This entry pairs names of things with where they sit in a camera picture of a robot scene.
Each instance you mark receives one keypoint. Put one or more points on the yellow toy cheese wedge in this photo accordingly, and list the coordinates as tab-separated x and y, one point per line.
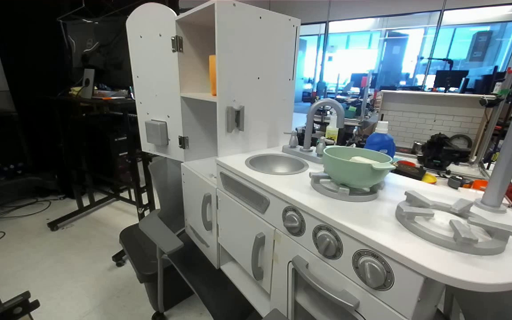
212	75

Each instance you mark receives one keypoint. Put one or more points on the white tall cupboard door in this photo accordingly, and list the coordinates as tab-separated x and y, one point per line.
152	72

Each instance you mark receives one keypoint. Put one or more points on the grey toy phone holder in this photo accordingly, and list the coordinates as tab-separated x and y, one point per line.
235	118

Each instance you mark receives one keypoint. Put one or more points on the grey toy faucet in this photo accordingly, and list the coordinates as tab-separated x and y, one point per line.
308	127

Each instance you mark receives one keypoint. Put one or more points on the grey stove knob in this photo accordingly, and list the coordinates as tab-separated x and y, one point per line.
328	242
294	221
374	271

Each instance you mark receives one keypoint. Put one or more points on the white sink cabinet door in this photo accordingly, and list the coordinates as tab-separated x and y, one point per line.
235	232

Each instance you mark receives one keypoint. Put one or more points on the grey toy stove burner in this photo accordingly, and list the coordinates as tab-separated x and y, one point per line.
422	228
328	189

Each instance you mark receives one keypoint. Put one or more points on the white short fridge door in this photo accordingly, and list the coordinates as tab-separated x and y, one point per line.
192	201

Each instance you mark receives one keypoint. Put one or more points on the small yellow-green bottle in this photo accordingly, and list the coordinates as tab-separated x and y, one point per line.
331	134

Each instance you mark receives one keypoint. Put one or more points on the grey office chair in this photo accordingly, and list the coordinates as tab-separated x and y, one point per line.
168	184

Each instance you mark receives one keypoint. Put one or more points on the pale green colander bowl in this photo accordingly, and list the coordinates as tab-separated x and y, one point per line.
354	171

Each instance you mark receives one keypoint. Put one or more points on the white toy kitchen unit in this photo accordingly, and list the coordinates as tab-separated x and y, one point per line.
256	59

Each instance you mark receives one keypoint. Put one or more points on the blue bottle white cap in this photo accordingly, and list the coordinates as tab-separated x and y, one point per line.
381	144

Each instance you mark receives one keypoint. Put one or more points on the toy oven door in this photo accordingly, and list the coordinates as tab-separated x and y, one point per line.
320	299

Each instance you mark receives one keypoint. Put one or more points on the black standing desk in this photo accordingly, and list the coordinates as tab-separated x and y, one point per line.
102	105

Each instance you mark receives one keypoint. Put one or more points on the white brick pattern counter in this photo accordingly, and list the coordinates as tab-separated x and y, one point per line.
427	116

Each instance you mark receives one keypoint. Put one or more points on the black bag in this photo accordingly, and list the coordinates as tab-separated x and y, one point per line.
440	152

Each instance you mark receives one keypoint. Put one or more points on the dark screen on desk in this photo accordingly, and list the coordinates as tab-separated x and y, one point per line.
98	54

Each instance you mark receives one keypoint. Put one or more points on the small black background monitor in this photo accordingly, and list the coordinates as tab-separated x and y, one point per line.
450	79

